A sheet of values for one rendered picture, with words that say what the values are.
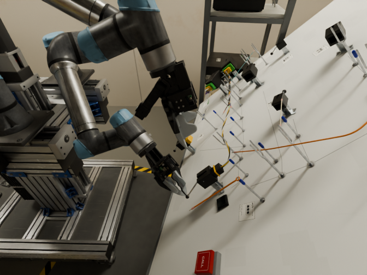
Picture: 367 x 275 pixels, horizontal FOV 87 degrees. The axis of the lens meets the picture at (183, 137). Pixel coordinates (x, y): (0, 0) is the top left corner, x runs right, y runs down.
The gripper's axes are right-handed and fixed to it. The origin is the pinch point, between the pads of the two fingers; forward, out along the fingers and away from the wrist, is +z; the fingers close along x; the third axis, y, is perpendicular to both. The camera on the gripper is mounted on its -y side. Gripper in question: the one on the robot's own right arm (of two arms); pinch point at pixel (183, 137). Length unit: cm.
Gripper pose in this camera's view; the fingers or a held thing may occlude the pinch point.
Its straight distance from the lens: 55.7
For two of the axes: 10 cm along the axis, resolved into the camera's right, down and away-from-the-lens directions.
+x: 0.5, -5.1, 8.6
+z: 3.5, 8.2, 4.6
